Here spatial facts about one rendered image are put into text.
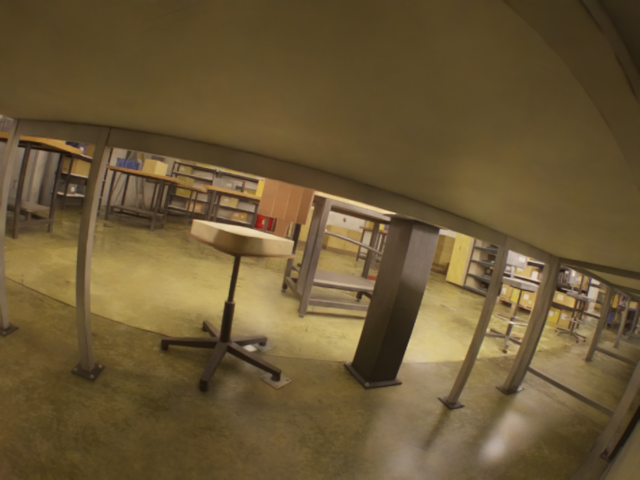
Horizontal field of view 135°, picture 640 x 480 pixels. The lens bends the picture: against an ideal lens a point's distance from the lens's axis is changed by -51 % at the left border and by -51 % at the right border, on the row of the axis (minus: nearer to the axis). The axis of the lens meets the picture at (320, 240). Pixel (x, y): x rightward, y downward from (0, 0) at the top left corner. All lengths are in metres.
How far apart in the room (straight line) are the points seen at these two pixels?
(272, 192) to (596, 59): 1.39
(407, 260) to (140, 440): 1.24
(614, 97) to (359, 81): 0.25
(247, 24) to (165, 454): 0.94
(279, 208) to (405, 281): 0.71
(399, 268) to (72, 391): 1.42
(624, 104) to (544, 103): 0.13
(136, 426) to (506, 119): 1.09
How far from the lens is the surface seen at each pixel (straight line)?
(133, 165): 5.39
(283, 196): 1.39
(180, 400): 1.08
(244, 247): 0.97
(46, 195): 5.91
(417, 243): 1.27
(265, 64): 0.33
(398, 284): 1.25
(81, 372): 1.19
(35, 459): 0.93
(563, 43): 0.15
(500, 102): 0.31
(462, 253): 7.85
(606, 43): 0.15
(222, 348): 1.27
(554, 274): 1.89
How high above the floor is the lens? 0.71
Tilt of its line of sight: 3 degrees down
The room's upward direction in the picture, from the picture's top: 13 degrees clockwise
